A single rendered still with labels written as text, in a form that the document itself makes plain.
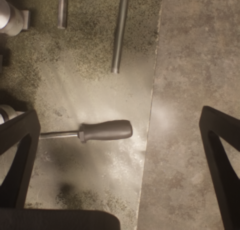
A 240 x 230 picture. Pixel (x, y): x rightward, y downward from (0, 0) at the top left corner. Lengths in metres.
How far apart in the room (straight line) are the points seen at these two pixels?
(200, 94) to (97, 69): 1.02
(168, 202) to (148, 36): 1.23
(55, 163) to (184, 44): 1.08
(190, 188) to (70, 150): 1.15
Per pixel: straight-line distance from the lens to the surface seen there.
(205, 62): 1.38
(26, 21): 0.40
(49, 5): 0.45
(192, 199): 1.54
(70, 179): 0.45
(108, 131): 0.38
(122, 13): 0.41
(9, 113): 0.38
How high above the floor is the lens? 1.28
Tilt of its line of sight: 84 degrees down
